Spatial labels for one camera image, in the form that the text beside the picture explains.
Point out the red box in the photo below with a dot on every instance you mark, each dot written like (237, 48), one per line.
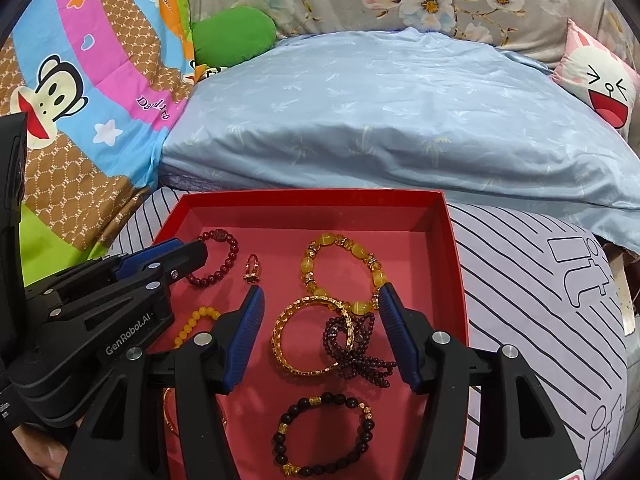
(350, 220)

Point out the colourful cartoon monkey blanket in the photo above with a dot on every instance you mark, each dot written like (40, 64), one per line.
(100, 60)

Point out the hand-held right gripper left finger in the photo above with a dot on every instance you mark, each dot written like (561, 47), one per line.
(250, 320)

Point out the light blue folded quilt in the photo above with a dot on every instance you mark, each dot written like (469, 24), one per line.
(375, 120)

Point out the wide gold bangle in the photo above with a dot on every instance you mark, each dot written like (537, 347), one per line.
(280, 350)

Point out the green cushion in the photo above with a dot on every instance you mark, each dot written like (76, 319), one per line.
(235, 35)

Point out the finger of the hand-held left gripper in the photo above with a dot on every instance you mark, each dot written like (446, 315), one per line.
(125, 285)
(145, 257)

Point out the pink rabbit face cushion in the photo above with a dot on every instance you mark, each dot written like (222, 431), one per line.
(605, 85)

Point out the thin gold bangle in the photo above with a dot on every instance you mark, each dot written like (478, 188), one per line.
(167, 407)

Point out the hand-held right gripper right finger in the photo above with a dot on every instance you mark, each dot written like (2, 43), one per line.
(395, 330)

